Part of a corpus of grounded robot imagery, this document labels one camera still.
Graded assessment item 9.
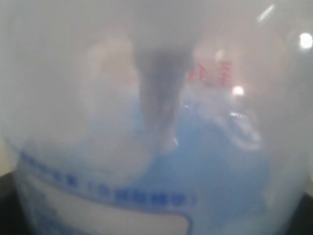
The blue pump soap bottle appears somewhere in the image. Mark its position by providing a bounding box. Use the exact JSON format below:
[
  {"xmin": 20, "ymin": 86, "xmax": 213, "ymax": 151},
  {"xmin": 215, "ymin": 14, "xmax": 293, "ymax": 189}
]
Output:
[{"xmin": 0, "ymin": 0, "xmax": 313, "ymax": 235}]

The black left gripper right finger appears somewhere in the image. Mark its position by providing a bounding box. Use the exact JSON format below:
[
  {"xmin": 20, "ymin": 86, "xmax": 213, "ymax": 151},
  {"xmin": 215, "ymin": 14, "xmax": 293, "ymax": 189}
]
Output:
[{"xmin": 292, "ymin": 193, "xmax": 313, "ymax": 235}]

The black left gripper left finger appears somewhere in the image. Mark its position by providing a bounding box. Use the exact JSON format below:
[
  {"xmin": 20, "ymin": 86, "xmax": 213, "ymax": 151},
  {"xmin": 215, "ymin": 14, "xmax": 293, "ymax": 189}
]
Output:
[{"xmin": 0, "ymin": 173, "xmax": 27, "ymax": 235}]

